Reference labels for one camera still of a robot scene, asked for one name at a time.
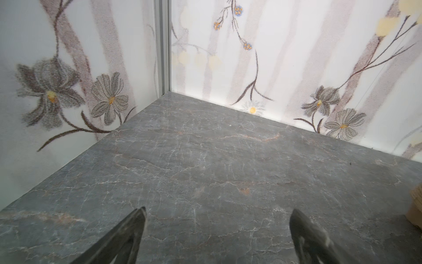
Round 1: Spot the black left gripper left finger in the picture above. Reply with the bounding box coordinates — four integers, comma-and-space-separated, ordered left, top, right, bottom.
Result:
72, 207, 147, 264

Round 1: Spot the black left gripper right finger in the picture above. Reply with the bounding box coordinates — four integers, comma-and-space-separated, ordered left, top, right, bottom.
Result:
289, 209, 358, 264

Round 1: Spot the left aluminium corner post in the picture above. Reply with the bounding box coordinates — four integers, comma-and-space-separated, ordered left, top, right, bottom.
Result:
154, 0, 171, 97

